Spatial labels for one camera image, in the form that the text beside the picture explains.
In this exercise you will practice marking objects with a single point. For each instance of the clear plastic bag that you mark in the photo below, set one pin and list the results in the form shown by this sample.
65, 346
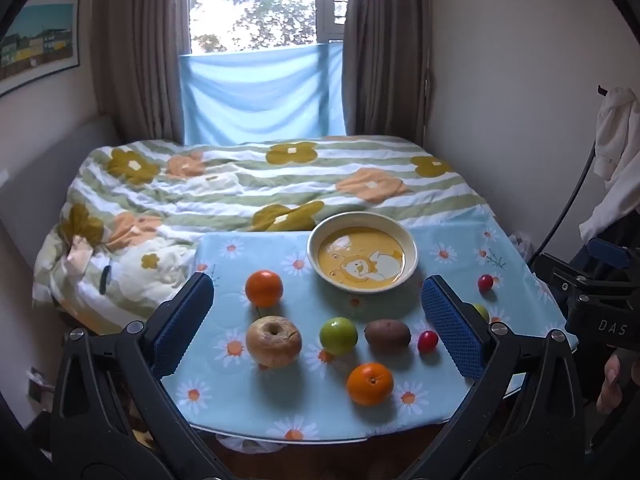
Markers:
522, 245

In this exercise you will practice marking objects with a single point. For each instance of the small orange tangerine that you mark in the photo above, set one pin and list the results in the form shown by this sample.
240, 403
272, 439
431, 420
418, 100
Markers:
264, 288

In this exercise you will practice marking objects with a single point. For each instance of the blue daisy tablecloth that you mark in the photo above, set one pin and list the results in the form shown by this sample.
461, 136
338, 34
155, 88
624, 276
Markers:
310, 410

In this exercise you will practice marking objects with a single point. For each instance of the person's right hand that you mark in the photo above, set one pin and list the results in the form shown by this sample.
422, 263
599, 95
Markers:
607, 385

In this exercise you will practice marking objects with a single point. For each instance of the large orange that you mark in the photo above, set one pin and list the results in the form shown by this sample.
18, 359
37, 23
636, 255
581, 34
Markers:
370, 384

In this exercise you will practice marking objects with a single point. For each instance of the white hanging garment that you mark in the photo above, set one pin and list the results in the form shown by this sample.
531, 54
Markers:
617, 150

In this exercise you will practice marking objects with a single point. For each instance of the white headboard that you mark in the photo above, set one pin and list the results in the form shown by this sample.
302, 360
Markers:
55, 160

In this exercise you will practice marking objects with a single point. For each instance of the cream bowl with yellow print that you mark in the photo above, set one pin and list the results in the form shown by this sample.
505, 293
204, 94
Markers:
362, 255

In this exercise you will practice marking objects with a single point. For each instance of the red cherry tomato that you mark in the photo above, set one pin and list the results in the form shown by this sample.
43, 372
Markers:
485, 283
427, 341

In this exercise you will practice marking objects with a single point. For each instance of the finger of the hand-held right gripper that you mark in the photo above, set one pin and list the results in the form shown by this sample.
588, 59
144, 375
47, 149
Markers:
607, 252
560, 275

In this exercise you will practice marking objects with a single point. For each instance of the window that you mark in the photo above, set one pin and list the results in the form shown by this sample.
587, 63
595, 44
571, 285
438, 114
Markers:
250, 5

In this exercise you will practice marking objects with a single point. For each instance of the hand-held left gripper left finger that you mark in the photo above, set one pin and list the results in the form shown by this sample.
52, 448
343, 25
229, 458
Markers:
182, 325

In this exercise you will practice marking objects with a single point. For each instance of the brown curtain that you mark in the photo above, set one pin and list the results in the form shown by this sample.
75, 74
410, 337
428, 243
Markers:
385, 50
140, 50

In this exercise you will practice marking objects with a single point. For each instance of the framed wall poster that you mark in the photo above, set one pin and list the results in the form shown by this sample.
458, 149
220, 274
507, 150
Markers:
40, 40

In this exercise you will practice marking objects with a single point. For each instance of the green apple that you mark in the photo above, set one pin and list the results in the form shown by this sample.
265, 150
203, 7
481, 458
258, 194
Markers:
482, 312
338, 336

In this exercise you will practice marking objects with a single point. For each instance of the wrinkled yellow apple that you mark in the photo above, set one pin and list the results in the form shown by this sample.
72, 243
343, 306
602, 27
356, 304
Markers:
272, 342

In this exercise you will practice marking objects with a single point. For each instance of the small black oval object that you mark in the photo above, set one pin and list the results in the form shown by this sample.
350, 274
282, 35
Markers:
104, 280

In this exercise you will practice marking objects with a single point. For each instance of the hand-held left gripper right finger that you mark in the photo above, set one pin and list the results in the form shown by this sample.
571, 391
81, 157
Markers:
452, 330

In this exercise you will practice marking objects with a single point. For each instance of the brown kiwi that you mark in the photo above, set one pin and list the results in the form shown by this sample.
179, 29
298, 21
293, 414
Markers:
387, 335

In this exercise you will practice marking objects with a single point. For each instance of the striped floral blanket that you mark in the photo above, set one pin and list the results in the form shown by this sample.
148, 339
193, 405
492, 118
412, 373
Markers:
225, 185

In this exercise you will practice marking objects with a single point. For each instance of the light blue window cloth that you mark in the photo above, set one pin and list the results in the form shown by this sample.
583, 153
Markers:
260, 95

